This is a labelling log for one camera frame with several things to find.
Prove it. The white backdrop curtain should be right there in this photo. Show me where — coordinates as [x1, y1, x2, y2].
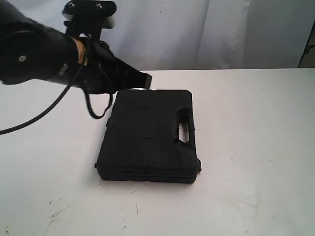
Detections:
[0, 0, 313, 72]

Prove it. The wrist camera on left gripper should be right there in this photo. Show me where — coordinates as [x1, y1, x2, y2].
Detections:
[62, 0, 117, 40]

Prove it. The black metal stand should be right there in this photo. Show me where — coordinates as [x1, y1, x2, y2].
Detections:
[298, 23, 315, 68]

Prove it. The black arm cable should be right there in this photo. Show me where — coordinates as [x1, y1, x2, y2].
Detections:
[0, 34, 116, 135]

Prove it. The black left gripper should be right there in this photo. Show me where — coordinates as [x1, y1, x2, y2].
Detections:
[59, 34, 152, 94]

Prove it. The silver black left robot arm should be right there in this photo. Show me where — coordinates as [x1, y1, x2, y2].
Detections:
[0, 0, 152, 94]

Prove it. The black plastic tool case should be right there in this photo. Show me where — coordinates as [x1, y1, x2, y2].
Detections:
[95, 89, 201, 184]

